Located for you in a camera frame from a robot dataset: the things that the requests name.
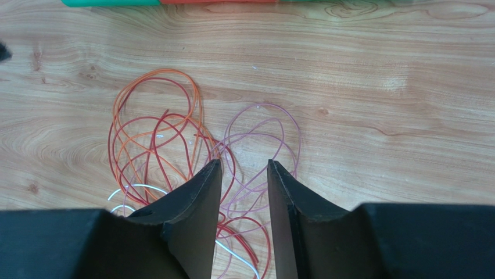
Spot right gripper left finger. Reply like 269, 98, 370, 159
129, 159, 223, 278

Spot pink cable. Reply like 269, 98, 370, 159
123, 102, 302, 279

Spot red bin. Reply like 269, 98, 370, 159
159, 0, 279, 4

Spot left green bin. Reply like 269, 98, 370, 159
61, 0, 161, 8

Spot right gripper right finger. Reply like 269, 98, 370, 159
267, 160, 360, 278

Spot orange cable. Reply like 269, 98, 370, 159
112, 69, 217, 202

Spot red cable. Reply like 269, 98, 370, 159
107, 76, 271, 279

